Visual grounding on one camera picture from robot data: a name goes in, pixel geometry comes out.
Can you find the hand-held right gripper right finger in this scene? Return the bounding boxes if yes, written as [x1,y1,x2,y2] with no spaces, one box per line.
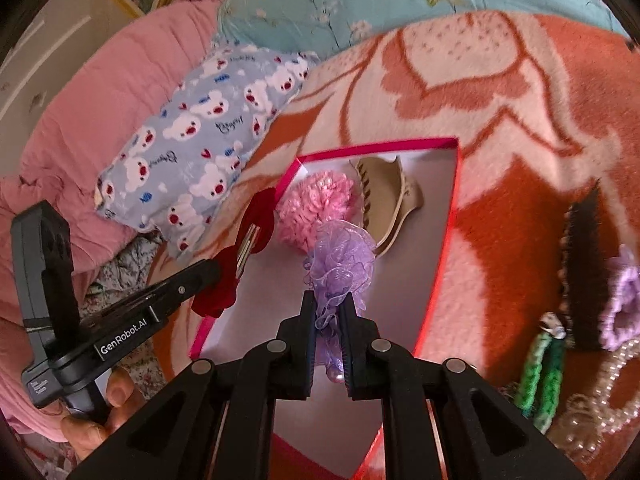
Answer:
[339,290,592,480]

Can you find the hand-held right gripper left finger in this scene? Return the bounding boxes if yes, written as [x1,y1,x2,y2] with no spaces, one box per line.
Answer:
[65,290,319,480]

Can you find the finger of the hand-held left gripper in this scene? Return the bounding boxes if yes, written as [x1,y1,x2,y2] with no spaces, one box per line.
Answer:
[147,257,224,313]

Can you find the purple organza scrunchie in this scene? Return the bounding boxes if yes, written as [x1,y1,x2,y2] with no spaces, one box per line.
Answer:
[303,220,377,385]

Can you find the red velvet bow hair clip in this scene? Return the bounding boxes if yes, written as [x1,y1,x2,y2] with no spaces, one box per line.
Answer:
[192,187,279,319]

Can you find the red cardboard box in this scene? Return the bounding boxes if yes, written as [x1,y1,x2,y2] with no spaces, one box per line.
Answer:
[188,136,460,480]

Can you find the green braided bracelet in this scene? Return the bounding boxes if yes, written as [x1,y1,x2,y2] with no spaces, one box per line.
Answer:
[514,311,569,435]

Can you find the black hair comb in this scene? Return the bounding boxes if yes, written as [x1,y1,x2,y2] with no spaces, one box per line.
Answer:
[561,182,609,352]

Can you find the pearl bead bracelets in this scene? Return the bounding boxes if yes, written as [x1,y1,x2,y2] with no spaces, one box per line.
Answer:
[547,392,628,467]

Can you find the purple crocheted hair tie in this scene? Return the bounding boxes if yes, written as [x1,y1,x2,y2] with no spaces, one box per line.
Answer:
[597,244,640,352]

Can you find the pearl bead bracelet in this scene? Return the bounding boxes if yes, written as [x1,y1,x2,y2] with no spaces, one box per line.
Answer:
[592,337,640,433]

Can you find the person's left hand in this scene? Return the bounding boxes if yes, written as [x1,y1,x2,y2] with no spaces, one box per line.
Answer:
[60,365,137,462]

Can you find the floral bed sheet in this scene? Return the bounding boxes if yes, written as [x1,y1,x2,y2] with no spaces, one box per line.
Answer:
[80,230,168,413]

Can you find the pink fluffy scrunchie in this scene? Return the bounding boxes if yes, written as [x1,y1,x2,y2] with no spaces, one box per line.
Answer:
[275,170,356,254]

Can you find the beige hair claw clip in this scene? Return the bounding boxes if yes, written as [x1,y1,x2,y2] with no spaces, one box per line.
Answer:
[348,156,425,260]

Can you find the bear print pillow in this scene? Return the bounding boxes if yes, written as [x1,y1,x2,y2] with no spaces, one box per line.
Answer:
[94,42,322,262]

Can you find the pink quilt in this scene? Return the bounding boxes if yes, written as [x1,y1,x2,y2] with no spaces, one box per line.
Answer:
[0,0,237,438]

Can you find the orange patterned blanket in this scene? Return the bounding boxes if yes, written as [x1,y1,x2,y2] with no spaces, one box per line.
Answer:
[149,9,640,480]

